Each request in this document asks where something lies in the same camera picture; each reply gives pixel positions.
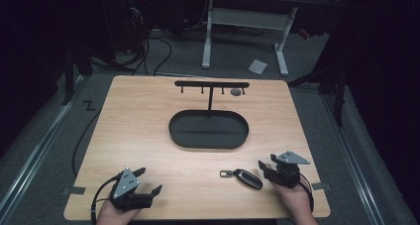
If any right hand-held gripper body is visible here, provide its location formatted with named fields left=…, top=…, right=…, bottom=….
left=262, top=150, right=311, bottom=188

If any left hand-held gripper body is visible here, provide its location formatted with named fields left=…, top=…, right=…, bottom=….
left=109, top=167, right=154, bottom=211

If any black car key with clip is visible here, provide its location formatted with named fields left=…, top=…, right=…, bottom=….
left=219, top=169, right=263, bottom=190

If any black key hook stand with tray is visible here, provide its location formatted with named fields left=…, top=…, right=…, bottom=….
left=167, top=80, right=251, bottom=151

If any person's right hand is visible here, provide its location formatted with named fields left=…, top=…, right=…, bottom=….
left=270, top=180, right=315, bottom=225

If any person's left hand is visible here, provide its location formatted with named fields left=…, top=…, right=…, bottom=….
left=95, top=199, right=142, bottom=225

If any grey tape piece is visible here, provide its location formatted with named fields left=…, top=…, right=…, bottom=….
left=62, top=185, right=87, bottom=196
left=311, top=181, right=332, bottom=191

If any grey paper sheet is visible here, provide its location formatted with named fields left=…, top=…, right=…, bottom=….
left=248, top=58, right=268, bottom=75

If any black metal stand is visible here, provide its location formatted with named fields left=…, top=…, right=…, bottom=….
left=60, top=45, right=95, bottom=107
left=287, top=62, right=348, bottom=128

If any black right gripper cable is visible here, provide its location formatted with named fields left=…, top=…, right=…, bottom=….
left=297, top=173, right=315, bottom=213

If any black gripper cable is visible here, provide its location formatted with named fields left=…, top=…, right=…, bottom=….
left=90, top=173, right=124, bottom=225
left=297, top=173, right=315, bottom=213

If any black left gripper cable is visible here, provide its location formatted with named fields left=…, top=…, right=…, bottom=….
left=90, top=173, right=124, bottom=225

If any black floor cable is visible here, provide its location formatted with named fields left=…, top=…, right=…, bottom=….
left=71, top=109, right=102, bottom=179

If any metal floor rail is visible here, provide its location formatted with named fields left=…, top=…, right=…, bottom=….
left=0, top=74, right=87, bottom=216
left=321, top=92, right=387, bottom=225

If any bundle of black cables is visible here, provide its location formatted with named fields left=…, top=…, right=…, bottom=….
left=115, top=6, right=173, bottom=77

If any white metal frame desk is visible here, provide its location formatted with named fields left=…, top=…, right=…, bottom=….
left=201, top=0, right=341, bottom=77

